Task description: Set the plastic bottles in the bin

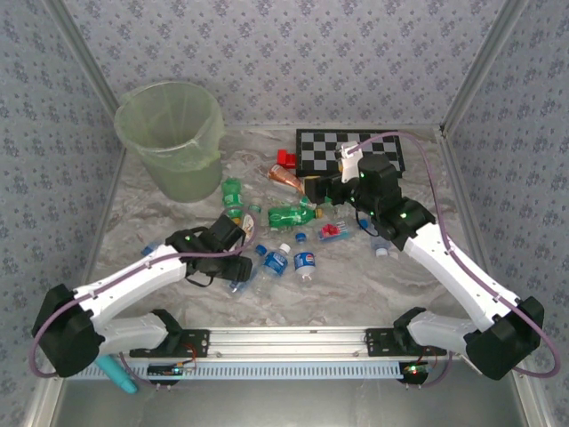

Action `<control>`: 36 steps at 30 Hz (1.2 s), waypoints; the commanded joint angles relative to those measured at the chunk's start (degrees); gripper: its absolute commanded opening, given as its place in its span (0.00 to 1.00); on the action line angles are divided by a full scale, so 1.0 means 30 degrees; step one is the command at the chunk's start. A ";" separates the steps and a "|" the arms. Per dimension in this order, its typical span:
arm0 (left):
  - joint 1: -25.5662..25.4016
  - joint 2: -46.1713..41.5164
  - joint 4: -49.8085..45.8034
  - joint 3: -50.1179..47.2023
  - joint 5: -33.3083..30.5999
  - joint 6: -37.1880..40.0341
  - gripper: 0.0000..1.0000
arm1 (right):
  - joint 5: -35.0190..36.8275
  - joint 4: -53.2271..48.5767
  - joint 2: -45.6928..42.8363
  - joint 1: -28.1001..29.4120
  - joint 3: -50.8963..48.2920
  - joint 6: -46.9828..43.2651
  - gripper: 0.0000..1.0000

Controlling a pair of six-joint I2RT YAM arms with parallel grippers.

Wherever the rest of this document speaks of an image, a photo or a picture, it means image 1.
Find crushed clear bottle blue cap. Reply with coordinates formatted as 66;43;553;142
228;243;268;295

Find orange brown plastic bottle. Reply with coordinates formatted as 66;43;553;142
267;163;308;193

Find blue label Pepsi bottle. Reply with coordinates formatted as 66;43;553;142
260;242;293;280
293;251;318;283

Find crushed green plastic bottle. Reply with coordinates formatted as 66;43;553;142
267;205;325;230

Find red blue small package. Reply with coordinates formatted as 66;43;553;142
317;221;357;244

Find green bottle yellow cap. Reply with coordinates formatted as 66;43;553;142
220;176;246;223

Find clear bottle blue label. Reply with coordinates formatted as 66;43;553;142
140;239;168;257

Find clear bottle white cap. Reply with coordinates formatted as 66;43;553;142
368;233;399;259

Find green bin with liner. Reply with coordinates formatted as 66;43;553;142
113;79;226;205

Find black white checkerboard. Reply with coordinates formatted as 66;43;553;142
295;128;406;177

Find left circuit board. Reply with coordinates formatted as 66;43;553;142
148;362;197;380

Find circuit board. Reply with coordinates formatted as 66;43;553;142
148;362;197;380
398;362;431;380

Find teal pen-shaped tool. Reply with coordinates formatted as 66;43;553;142
95;354;140;395

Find right circuit board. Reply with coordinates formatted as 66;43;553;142
398;362;431;380

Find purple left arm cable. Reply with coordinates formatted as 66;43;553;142
28;212;259;391

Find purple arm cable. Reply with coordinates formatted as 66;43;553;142
28;212;259;391
350;131;561;388

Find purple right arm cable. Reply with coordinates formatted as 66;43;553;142
350;131;561;388

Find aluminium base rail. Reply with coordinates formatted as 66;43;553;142
128;326;448;360

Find black left mount plate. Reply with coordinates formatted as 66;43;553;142
128;327;211;359

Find black mount plate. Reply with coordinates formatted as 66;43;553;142
128;327;211;359
365;327;448;357

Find slotted light blue cable duct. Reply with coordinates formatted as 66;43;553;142
66;359;430;383

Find black right mount plate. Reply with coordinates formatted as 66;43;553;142
365;327;448;357

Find aluminium frame post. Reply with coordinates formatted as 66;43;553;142
439;0;530;134
46;0;121;110

